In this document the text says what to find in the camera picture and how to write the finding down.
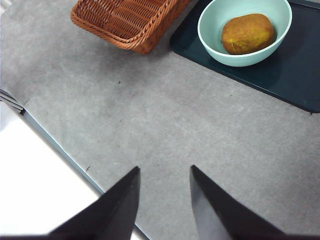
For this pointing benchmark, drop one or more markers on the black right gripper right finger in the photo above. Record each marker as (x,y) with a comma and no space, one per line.
(220,217)

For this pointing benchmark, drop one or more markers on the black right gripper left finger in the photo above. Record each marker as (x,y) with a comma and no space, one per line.
(112,215)

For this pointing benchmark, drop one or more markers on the brown kiwifruit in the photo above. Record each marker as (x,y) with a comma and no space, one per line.
(247,33)

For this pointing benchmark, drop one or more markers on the teal ribbed bowl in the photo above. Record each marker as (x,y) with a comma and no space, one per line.
(215,27)

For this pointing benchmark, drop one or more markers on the dark rectangular tray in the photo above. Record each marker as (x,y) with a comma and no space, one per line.
(295,70)

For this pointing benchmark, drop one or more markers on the brown wicker basket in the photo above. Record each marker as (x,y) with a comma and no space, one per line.
(125,22)

